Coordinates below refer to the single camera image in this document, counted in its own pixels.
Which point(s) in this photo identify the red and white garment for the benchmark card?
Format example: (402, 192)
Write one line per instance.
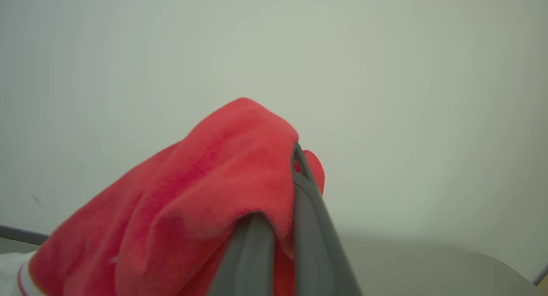
(214, 167)

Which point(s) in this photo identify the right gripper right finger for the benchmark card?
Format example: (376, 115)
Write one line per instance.
(314, 244)

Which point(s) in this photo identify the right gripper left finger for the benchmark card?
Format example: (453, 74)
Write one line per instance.
(254, 257)

